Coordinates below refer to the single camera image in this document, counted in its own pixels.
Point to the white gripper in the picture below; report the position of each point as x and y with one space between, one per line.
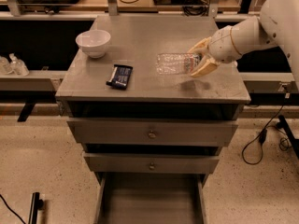
221 46

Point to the clear plastic water bottle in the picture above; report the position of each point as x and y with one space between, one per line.
177 63

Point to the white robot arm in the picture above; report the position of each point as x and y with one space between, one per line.
277 26

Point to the grey drawer cabinet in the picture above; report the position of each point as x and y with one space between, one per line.
136 40

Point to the grey top drawer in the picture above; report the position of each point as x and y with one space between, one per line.
163 132

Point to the grey middle drawer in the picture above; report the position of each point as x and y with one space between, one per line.
140 163

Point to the grey open bottom drawer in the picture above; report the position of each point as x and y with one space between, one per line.
128 198

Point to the clear sanitizer bottle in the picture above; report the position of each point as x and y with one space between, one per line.
19 67

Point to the clear bottle at edge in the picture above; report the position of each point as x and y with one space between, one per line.
5 66

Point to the dark blue snack bar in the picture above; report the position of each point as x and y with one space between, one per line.
120 77

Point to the white ceramic bowl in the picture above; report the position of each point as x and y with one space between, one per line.
94 43

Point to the black stand leg right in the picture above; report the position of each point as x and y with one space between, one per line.
294 141

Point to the black floor stand left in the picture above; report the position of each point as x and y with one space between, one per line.
36 205

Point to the black bracket under shelf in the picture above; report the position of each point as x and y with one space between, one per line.
26 111

